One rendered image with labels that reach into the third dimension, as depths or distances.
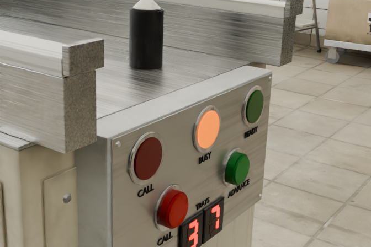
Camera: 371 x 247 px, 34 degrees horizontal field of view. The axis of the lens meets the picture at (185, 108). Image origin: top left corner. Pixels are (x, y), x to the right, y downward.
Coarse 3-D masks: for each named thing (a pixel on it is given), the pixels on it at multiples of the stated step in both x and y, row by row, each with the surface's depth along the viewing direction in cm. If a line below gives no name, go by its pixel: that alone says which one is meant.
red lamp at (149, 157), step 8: (144, 144) 42; (152, 144) 43; (160, 144) 44; (144, 152) 42; (152, 152) 43; (160, 152) 44; (136, 160) 42; (144, 160) 43; (152, 160) 44; (160, 160) 44; (136, 168) 42; (144, 168) 43; (152, 168) 44; (144, 176) 43
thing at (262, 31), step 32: (0, 0) 81; (32, 0) 77; (64, 0) 74; (96, 0) 71; (128, 0) 68; (160, 0) 65; (192, 0) 63; (224, 0) 61; (256, 0) 60; (288, 0) 57; (96, 32) 72; (128, 32) 69; (192, 32) 64; (224, 32) 62; (256, 32) 60; (288, 32) 59
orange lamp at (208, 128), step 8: (208, 112) 49; (208, 120) 49; (216, 120) 50; (200, 128) 48; (208, 128) 49; (216, 128) 50; (200, 136) 49; (208, 136) 50; (200, 144) 49; (208, 144) 50
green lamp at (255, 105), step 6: (258, 90) 56; (252, 96) 55; (258, 96) 56; (252, 102) 55; (258, 102) 56; (252, 108) 55; (258, 108) 56; (252, 114) 56; (258, 114) 57; (252, 120) 56
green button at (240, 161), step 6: (234, 156) 54; (240, 156) 54; (246, 156) 55; (234, 162) 54; (240, 162) 54; (246, 162) 55; (228, 168) 54; (234, 168) 54; (240, 168) 54; (246, 168) 55; (228, 174) 54; (234, 174) 54; (240, 174) 54; (246, 174) 56; (228, 180) 54; (234, 180) 54; (240, 180) 55
